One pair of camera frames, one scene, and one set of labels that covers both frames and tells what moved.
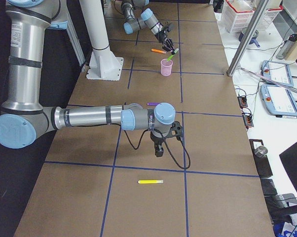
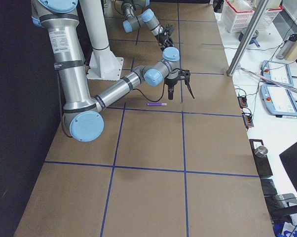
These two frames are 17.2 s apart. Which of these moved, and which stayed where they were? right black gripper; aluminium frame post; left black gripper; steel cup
Moved: right black gripper
Stayed: steel cup; aluminium frame post; left black gripper
